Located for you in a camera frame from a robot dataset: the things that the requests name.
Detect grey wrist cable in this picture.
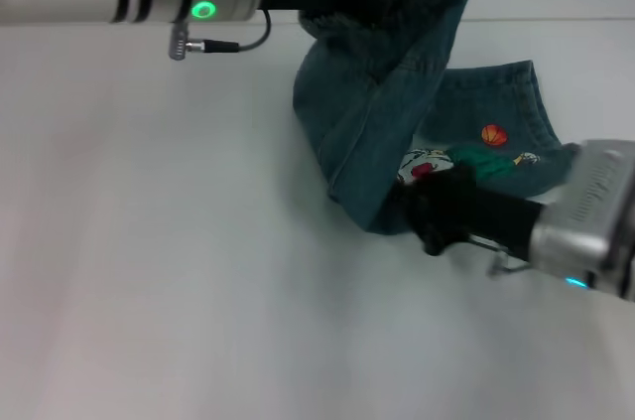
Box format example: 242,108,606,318
168,9,273,62
465,232,533,278

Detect grey left wrist cable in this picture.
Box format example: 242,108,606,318
168,9,273,62

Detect blue denim shorts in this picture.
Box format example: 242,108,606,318
292,0,581,237

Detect grey right wrist cable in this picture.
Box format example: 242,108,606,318
465,232,533,278

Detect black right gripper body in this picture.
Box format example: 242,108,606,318
460,186,545,263

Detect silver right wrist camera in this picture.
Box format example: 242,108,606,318
558,139,635,262

